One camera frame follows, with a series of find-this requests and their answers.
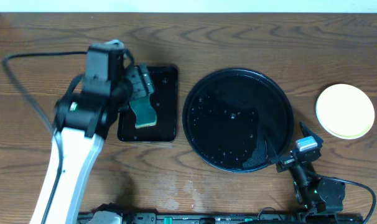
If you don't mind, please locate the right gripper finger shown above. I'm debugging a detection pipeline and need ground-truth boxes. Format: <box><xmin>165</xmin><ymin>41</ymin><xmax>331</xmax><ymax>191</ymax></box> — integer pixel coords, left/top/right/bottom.
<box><xmin>263</xmin><ymin>134</ymin><xmax>278</xmax><ymax>164</ymax></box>
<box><xmin>299</xmin><ymin>121</ymin><xmax>323</xmax><ymax>145</ymax></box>

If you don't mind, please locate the green yellow sponge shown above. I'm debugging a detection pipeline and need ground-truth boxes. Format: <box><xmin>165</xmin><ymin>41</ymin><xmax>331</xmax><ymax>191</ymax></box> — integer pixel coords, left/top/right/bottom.
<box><xmin>129</xmin><ymin>95</ymin><xmax>157</xmax><ymax>129</ymax></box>

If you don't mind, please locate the yellow plate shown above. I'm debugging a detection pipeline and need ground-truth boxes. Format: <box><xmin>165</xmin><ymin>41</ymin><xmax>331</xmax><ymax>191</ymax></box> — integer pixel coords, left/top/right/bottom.
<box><xmin>315</xmin><ymin>83</ymin><xmax>375</xmax><ymax>139</ymax></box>

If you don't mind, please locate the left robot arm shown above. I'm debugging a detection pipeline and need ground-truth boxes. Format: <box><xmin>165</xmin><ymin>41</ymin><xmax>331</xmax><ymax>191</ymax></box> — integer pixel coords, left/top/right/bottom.
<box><xmin>30</xmin><ymin>64</ymin><xmax>157</xmax><ymax>223</ymax></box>

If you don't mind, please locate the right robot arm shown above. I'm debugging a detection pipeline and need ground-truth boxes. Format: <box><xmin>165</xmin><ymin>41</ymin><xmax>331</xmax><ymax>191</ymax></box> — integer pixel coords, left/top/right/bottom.
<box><xmin>261</xmin><ymin>122</ymin><xmax>345</xmax><ymax>222</ymax></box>

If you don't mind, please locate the black rectangular tray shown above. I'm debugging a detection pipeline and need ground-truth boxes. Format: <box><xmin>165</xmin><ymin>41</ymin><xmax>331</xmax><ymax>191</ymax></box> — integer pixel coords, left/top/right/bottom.
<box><xmin>117</xmin><ymin>66</ymin><xmax>178</xmax><ymax>142</ymax></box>

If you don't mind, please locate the black round tray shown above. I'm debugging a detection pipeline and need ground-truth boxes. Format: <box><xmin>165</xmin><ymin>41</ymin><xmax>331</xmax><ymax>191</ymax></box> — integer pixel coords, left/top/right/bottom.
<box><xmin>182</xmin><ymin>68</ymin><xmax>294</xmax><ymax>172</ymax></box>

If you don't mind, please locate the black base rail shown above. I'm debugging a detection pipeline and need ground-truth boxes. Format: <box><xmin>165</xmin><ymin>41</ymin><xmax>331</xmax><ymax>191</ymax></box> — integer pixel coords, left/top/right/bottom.
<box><xmin>76</xmin><ymin>203</ymin><xmax>363</xmax><ymax>224</ymax></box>

